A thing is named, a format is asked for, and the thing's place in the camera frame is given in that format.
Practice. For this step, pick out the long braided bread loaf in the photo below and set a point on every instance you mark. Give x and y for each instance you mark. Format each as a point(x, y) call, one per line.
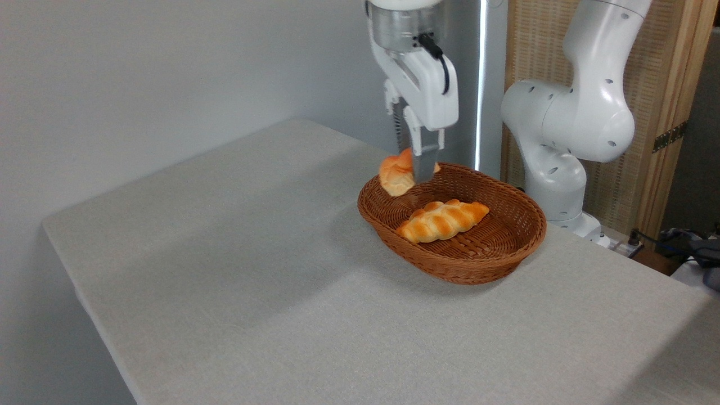
point(441, 220)

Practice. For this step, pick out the metal screen hinge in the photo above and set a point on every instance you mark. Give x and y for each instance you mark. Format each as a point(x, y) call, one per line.
point(669, 136)

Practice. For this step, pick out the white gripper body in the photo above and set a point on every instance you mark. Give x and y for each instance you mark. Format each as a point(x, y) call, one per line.
point(433, 95)

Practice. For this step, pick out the round knotted bread roll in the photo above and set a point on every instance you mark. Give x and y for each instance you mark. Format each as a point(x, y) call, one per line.
point(394, 177)

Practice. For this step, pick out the dark grey bag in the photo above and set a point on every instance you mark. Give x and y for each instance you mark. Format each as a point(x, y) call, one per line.
point(709, 259)

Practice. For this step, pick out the silver wrist flange adapter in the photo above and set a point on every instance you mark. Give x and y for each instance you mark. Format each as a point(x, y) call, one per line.
point(394, 28)

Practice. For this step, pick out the brown wicker basket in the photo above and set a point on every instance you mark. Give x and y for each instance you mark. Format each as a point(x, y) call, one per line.
point(495, 259)

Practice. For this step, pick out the wooden rattan folding screen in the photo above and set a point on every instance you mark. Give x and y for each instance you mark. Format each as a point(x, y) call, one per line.
point(669, 62)

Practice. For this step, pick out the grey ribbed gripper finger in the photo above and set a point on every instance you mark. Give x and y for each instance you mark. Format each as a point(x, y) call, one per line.
point(426, 163)
point(400, 132)

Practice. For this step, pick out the grey tablecloth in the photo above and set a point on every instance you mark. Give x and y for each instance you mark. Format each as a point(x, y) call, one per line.
point(225, 253)

